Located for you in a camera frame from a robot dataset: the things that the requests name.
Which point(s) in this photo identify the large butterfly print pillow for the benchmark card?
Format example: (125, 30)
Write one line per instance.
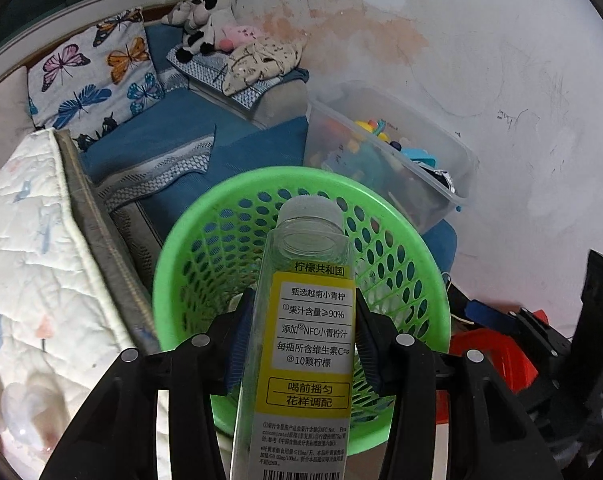
(91, 70)

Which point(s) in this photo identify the clear plastic dome cup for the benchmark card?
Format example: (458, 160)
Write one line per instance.
(29, 405)

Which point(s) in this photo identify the blue floor mat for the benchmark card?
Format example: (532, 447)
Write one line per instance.
(441, 245)

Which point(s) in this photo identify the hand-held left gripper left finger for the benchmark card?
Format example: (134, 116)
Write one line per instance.
(236, 340)

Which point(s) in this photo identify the clear storage box with toys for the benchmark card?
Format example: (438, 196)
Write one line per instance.
(381, 160)

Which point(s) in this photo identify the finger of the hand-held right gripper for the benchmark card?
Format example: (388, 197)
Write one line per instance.
(486, 312)

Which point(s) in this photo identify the red plastic stool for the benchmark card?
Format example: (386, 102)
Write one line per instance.
(501, 360)

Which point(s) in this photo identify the green plastic mesh basket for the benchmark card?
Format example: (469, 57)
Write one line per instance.
(206, 210)

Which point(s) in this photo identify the black and white cow plush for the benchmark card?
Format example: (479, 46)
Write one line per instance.
(206, 20)

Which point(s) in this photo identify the clear bottle with yellow label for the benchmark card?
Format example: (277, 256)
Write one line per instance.
(311, 340)

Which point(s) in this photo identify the blue blanket with grey stripes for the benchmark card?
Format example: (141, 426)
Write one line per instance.
(171, 160)

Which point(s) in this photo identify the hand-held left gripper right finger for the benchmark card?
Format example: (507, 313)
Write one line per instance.
(369, 345)

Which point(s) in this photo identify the pink plush toy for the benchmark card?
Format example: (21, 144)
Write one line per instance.
(239, 35)

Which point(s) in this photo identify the grey mattress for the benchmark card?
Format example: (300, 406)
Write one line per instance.
(96, 220)

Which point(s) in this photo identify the white quilted blanket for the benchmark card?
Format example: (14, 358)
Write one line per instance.
(41, 240)

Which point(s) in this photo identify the blue patterned folded blanket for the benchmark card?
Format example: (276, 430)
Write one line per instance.
(206, 67)

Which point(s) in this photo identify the beige spotted cloth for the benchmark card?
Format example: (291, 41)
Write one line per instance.
(261, 60)

